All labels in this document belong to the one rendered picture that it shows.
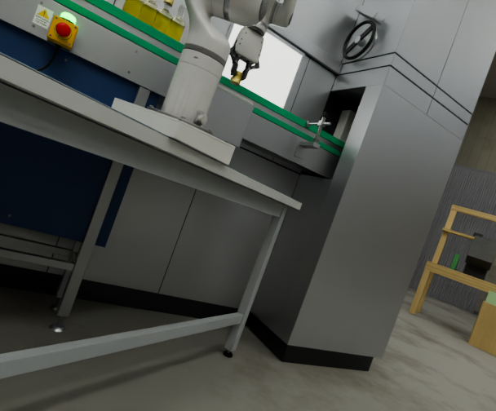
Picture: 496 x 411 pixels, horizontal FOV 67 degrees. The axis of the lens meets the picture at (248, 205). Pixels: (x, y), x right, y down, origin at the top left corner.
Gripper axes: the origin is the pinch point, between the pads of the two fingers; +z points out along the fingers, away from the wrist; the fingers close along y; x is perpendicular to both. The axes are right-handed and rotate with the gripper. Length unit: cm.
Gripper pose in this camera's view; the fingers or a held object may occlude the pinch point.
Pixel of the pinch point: (239, 72)
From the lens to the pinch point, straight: 144.4
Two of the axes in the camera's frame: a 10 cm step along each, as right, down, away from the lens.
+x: 4.5, 1.8, -8.8
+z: -3.4, 9.4, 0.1
